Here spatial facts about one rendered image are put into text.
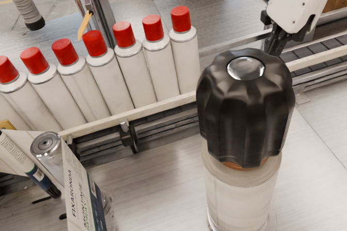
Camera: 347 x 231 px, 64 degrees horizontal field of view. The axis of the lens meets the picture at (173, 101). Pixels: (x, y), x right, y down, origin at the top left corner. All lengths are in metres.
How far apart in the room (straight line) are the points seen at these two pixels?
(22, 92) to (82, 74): 0.11
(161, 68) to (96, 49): 0.12
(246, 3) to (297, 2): 0.48
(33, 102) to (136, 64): 0.20
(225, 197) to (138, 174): 0.24
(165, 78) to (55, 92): 0.20
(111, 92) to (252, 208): 0.33
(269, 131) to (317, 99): 0.47
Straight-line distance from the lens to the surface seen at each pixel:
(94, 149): 0.61
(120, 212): 0.50
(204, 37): 0.88
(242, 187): 0.29
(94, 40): 0.48
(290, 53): 0.74
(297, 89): 0.69
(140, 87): 0.55
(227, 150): 0.25
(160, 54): 0.50
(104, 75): 0.51
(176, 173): 0.51
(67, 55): 0.50
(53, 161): 0.38
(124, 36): 0.49
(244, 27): 0.91
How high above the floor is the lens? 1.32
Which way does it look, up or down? 46 degrees down
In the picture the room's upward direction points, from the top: 12 degrees counter-clockwise
